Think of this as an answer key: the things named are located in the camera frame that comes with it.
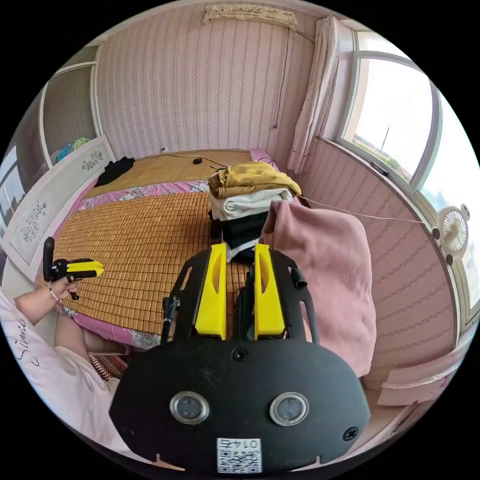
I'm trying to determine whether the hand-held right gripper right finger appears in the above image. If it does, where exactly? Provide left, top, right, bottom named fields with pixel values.
left=254, top=241, right=287, bottom=341

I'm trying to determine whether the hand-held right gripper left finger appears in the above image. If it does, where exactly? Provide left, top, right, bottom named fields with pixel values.
left=194, top=242, right=228, bottom=341

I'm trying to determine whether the person's left forearm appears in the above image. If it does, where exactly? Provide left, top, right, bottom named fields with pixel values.
left=14, top=287, right=61, bottom=326

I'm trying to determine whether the pink long sleeve shirt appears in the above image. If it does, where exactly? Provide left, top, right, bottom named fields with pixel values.
left=259, top=199, right=378, bottom=379

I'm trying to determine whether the person's left hand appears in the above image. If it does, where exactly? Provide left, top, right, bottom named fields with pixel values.
left=48, top=278, right=80, bottom=305

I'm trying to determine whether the bed with woven mat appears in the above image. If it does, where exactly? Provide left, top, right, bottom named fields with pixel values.
left=0, top=134, right=313, bottom=350

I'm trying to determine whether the red zigzag patterned cushion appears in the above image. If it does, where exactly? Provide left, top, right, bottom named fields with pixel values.
left=87, top=353, right=130, bottom=381

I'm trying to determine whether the black garment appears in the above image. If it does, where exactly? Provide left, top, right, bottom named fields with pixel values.
left=92, top=156, right=136, bottom=189

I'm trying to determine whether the pile of clothes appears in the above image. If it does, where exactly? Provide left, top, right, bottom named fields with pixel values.
left=207, top=161, right=303, bottom=264

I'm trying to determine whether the person's body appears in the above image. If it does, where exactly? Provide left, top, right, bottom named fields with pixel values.
left=0, top=288, right=130, bottom=457

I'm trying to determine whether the green and blue bundle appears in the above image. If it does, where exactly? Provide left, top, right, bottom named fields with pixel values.
left=55, top=137, right=92, bottom=163

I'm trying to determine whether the cupboard with glass doors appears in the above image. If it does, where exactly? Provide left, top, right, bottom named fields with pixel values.
left=36, top=41, right=105, bottom=170

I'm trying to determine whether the small white fan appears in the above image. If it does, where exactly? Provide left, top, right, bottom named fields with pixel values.
left=431, top=204, right=472, bottom=267

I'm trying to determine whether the pink curtain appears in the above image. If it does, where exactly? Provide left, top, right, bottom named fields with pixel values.
left=286, top=15, right=341, bottom=176

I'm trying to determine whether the window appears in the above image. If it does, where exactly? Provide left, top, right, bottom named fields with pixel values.
left=334, top=29, right=480, bottom=333

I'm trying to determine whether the thin stretched cord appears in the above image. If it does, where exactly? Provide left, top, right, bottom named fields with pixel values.
left=299, top=194, right=438, bottom=227

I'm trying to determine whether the small black device with cable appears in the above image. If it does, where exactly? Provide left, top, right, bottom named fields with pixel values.
left=160, top=147, right=230, bottom=170

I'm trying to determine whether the hanging dark cable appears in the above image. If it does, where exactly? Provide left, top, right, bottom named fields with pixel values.
left=272, top=26, right=291, bottom=131

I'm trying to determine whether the woven wall hanging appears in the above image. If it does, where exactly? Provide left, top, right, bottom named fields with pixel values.
left=201, top=4, right=300, bottom=28

